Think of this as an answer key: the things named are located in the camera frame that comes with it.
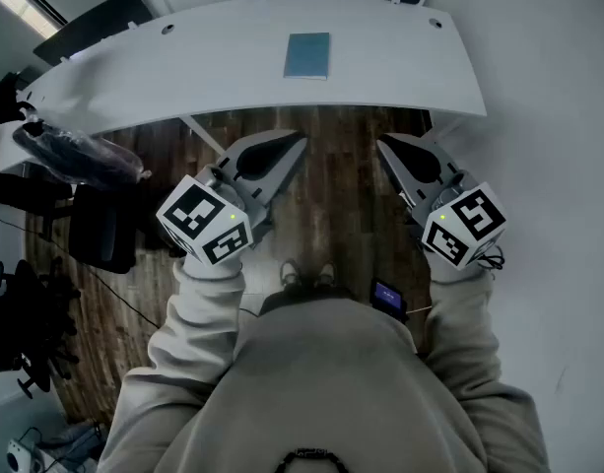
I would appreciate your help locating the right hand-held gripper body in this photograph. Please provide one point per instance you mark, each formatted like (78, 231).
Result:
(464, 224)

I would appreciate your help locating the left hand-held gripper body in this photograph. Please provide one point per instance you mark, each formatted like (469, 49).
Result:
(203, 215)

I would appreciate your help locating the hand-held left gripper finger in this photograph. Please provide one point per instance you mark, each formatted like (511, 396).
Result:
(269, 147)
(272, 180)

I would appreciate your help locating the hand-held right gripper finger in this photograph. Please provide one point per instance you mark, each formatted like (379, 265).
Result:
(429, 153)
(407, 175)

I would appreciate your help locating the blue notebook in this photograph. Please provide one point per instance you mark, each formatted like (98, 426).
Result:
(306, 56)

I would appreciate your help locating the person's left forearm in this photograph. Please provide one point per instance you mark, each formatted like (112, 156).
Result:
(203, 313)

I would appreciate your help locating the person's right forearm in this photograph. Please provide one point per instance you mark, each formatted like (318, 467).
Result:
(461, 323)

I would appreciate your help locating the white desk leg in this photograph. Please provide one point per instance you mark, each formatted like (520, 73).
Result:
(203, 133)

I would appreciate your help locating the person's left shoe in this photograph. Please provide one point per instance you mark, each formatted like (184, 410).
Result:
(289, 271)

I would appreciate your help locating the person's shoe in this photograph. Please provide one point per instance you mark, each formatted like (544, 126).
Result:
(289, 271)
(327, 271)

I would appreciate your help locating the black device with blue screen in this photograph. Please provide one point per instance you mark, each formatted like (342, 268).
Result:
(387, 297)

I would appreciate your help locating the person's right shoe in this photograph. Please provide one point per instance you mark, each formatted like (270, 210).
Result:
(327, 271)

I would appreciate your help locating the plastic-wrapped black office chair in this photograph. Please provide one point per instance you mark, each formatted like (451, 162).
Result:
(80, 158)

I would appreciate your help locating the person's beige sweatshirt torso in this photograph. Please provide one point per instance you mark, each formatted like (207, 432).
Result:
(321, 387)

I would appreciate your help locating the white round device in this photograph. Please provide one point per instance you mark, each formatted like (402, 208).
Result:
(17, 457)

